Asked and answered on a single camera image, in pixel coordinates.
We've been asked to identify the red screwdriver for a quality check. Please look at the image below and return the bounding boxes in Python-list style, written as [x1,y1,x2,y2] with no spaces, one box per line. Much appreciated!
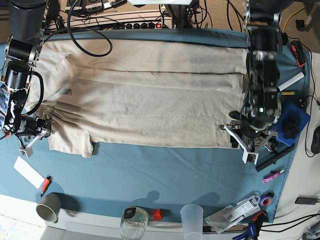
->
[40,176,52,198]

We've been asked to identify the glass with liquid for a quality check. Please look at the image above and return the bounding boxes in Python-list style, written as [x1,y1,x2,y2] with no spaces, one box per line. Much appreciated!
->
[120,206,149,240]

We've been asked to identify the white paper card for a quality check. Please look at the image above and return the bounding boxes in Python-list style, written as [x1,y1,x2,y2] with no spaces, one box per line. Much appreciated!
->
[13,156,45,189]

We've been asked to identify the blue box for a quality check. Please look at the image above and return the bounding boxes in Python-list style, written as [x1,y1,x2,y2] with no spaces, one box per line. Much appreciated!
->
[270,101,311,147]

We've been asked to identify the translucent plastic cup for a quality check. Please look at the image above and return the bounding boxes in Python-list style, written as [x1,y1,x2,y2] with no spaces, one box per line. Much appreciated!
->
[180,204,204,240]

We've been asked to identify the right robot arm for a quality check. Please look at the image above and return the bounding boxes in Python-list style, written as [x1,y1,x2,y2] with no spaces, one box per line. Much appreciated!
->
[0,0,53,158]

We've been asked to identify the grey mug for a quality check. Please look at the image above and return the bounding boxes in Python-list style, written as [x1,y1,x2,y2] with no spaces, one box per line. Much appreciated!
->
[36,193,62,223]

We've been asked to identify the blue tablecloth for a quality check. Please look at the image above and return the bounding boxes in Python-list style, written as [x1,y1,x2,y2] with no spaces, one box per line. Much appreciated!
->
[0,27,312,224]

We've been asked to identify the black computer mouse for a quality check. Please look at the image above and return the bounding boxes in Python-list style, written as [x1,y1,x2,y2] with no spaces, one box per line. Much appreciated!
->
[310,126,320,155]

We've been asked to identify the black knob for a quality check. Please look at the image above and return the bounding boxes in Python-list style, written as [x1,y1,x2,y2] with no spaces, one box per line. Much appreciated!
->
[281,120,300,139]

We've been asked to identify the red cube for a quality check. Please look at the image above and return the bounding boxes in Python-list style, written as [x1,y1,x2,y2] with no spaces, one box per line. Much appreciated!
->
[151,208,164,222]

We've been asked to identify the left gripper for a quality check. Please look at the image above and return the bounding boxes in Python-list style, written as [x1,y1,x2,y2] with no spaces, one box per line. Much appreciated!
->
[218,120,278,165]

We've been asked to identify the black rail bar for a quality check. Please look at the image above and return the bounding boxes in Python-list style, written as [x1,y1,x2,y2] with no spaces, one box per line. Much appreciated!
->
[255,145,295,172]

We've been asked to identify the yellow battery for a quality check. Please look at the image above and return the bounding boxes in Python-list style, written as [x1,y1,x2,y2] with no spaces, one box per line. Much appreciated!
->
[281,91,296,96]

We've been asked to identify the blue clamp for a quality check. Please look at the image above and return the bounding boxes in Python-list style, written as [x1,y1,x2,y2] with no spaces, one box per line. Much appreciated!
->
[232,210,267,240]

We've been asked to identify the pink marker pen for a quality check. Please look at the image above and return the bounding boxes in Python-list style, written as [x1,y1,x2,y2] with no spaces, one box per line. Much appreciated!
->
[262,169,285,184]

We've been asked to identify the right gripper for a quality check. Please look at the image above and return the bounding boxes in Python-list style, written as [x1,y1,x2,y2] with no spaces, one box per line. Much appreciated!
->
[14,115,54,158]

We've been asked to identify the orange black tool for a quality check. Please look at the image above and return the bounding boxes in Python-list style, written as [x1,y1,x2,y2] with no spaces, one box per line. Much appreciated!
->
[290,40,306,68]

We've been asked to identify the beige T-shirt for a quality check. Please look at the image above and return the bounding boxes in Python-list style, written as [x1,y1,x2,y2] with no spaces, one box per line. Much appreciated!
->
[35,39,247,158]

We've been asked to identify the purple tape roll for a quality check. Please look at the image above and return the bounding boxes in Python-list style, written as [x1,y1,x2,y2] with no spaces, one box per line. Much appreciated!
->
[259,194,273,207]

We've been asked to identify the white marker with black cap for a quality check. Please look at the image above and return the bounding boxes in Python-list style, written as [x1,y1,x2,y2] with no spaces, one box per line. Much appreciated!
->
[277,72,305,93]

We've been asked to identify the power strip with red switch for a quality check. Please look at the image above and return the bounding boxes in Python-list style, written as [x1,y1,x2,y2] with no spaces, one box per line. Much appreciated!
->
[109,21,163,30]

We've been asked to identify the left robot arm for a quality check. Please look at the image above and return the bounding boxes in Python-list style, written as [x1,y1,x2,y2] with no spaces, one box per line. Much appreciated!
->
[219,0,292,164]

